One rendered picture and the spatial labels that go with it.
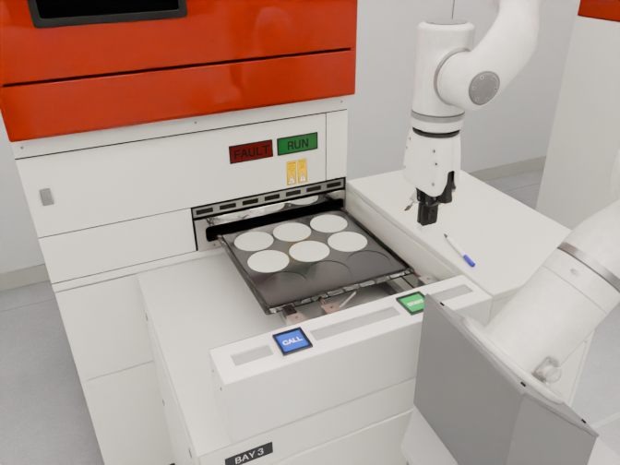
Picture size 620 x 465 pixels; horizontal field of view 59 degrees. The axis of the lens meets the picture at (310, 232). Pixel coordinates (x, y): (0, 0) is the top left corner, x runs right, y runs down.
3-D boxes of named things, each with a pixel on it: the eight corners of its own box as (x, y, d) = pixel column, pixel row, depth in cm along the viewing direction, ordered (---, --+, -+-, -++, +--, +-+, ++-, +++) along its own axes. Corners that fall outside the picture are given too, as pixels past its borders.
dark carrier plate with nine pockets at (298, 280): (222, 236, 144) (221, 234, 144) (339, 210, 157) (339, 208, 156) (268, 308, 117) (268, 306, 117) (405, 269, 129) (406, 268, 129)
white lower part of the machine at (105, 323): (92, 364, 232) (43, 188, 192) (273, 313, 261) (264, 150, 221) (114, 504, 176) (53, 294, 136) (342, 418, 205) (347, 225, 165)
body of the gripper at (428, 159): (399, 116, 91) (395, 179, 96) (436, 135, 83) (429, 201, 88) (436, 111, 94) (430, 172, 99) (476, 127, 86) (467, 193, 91)
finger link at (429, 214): (423, 190, 93) (419, 224, 97) (434, 197, 91) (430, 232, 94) (437, 186, 94) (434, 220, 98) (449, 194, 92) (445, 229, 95)
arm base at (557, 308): (580, 421, 85) (666, 331, 82) (512, 375, 76) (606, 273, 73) (506, 348, 101) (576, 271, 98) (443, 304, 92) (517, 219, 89)
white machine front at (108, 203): (53, 287, 138) (8, 135, 118) (341, 220, 167) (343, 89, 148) (53, 294, 135) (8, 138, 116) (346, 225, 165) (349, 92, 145)
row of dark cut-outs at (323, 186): (193, 217, 143) (192, 208, 142) (342, 185, 159) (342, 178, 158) (193, 218, 143) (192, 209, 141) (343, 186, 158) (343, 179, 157)
